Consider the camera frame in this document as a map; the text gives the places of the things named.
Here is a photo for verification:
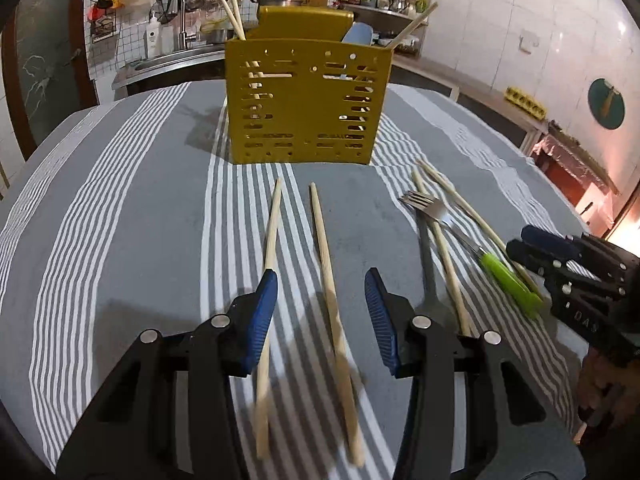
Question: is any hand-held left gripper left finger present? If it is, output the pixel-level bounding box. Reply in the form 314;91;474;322
55;268;279;480

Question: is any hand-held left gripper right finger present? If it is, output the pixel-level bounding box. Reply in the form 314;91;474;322
364;267;586;480

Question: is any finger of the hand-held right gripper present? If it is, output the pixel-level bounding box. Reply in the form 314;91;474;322
506;240;627;302
521;225;640;267

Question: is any green handled fork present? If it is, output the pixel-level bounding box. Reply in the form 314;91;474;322
398;190;545;317

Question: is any wooden chopstick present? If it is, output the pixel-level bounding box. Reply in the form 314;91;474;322
309;182;367;468
219;0;245;42
416;158;544;299
230;0;247;42
389;2;439;50
411;169;474;337
254;178;284;461

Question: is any yellow perforated utensil holder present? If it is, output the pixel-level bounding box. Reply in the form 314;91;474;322
225;6;393;166

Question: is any light blue plastic spoon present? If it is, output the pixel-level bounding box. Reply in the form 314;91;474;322
341;22;375;81

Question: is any person's right hand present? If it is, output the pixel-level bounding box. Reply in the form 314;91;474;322
576;347;640;441

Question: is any orange low cabinet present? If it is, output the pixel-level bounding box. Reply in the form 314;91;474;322
531;122;622;233

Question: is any yellow egg carton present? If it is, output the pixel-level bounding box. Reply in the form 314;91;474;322
504;86;549;120

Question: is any green round board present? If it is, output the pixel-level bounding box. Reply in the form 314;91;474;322
587;78;626;131

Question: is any grey striped tablecloth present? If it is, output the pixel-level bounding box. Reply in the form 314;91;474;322
0;80;603;480

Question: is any steel corner shelf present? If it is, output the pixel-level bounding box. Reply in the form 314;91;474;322
339;0;437;57

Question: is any steel sink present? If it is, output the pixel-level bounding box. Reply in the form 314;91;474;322
111;44;227;92

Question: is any white soap bottle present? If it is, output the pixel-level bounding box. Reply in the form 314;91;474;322
146;16;161;59

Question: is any steel faucet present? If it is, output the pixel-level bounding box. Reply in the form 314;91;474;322
176;0;199;52

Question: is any brown glass panel door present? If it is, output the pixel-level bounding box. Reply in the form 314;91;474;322
10;0;98;147

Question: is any wire grid wall rack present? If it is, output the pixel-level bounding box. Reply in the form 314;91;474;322
89;0;124;44

